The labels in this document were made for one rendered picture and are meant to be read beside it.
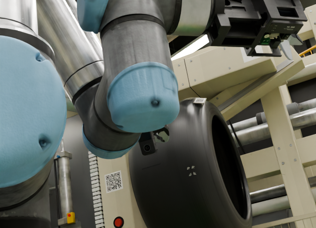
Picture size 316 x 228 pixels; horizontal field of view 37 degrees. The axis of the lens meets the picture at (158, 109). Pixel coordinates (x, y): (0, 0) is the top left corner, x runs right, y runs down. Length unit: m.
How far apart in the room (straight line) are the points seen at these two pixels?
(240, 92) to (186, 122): 0.65
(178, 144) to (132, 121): 1.06
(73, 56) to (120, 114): 0.17
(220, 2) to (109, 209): 1.37
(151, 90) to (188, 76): 1.69
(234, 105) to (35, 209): 1.73
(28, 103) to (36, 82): 0.02
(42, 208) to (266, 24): 0.34
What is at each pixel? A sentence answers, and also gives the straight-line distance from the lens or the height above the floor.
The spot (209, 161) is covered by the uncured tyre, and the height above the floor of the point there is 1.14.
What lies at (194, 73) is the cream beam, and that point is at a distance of 2.16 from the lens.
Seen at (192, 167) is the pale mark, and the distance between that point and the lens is 1.52.
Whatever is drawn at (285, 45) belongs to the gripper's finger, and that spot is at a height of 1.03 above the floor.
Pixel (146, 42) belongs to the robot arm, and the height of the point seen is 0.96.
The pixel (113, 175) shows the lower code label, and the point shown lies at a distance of 1.87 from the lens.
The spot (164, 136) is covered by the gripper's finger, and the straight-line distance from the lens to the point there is 1.49.
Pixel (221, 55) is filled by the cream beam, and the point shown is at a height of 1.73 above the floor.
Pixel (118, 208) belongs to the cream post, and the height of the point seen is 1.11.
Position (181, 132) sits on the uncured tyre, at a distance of 1.57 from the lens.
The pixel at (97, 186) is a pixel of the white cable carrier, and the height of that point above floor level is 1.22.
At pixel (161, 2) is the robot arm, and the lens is 0.55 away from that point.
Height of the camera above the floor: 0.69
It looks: 24 degrees up
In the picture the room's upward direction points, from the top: 10 degrees counter-clockwise
